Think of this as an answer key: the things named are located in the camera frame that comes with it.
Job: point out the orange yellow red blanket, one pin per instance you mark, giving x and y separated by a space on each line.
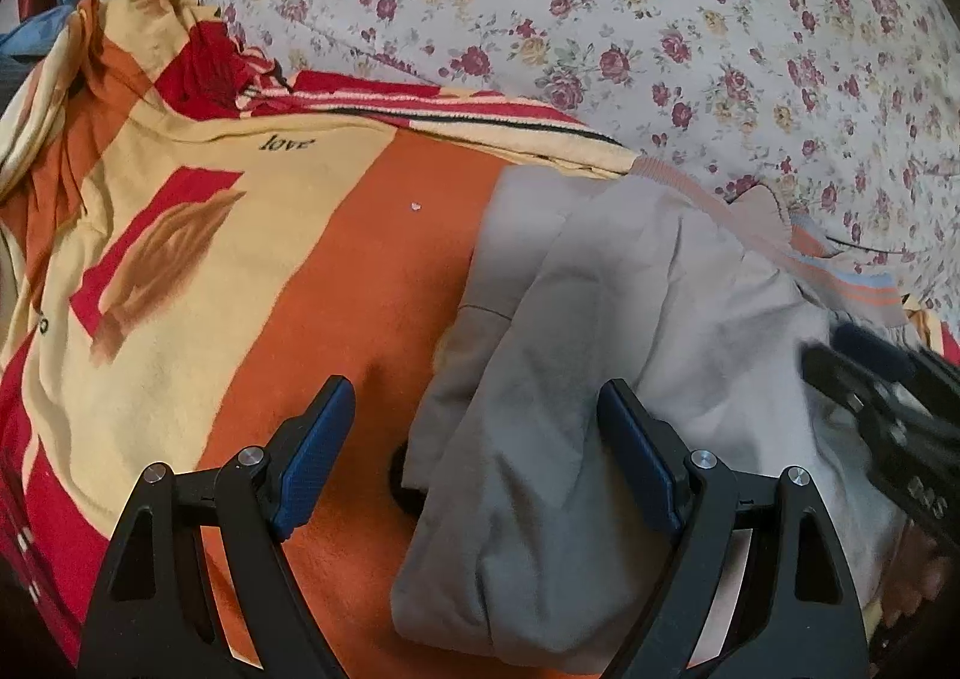
262 289

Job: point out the person's right hand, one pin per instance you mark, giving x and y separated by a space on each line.
919 581

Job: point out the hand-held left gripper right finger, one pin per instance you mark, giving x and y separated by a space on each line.
637 454

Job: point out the beige jacket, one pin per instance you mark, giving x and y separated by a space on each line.
600 319

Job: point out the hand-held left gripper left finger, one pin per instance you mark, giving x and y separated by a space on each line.
315 461

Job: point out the floral quilt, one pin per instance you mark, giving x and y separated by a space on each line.
600 11

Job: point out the blue grey cloth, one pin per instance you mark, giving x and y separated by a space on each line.
30 56

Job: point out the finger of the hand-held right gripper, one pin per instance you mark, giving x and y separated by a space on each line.
874 349
840 375

